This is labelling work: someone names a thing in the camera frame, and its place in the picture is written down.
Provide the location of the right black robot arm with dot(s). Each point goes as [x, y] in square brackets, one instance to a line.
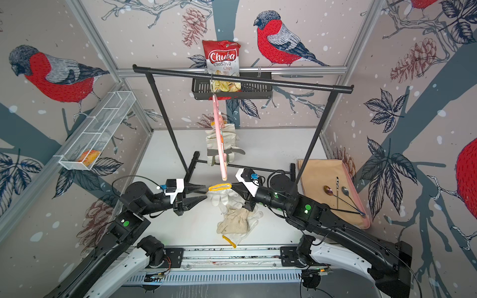
[387, 264]

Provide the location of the white yellow-trim work glove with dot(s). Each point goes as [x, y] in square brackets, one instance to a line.
[225, 198]

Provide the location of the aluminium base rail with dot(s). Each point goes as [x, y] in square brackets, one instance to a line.
[202, 265]

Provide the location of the black clothes rack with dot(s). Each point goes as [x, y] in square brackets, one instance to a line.
[287, 107]

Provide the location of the pink clip hanger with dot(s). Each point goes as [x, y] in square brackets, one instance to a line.
[218, 124]

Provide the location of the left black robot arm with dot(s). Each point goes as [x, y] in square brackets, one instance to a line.
[125, 250]

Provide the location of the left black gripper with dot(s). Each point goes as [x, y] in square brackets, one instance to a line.
[184, 205]

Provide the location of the green-striped leather glove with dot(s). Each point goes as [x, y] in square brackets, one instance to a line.
[230, 139]

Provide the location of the red cassava chips bag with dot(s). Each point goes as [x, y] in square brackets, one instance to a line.
[222, 58]

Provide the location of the orange snack packet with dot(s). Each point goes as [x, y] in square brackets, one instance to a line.
[88, 157]

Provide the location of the black ladle spoon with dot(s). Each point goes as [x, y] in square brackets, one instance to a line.
[349, 212]

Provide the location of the dark wall basket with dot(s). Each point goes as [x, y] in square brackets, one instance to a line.
[201, 88]

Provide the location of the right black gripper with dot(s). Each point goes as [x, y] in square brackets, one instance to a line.
[246, 195]

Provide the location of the silver spoon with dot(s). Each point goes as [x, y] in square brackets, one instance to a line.
[346, 192]

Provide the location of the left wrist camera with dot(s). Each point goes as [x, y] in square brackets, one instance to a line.
[172, 188]

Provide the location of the iridescent spoon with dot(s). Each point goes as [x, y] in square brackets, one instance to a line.
[330, 192]

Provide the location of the tan pink-edged placemat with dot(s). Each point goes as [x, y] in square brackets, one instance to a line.
[328, 182]

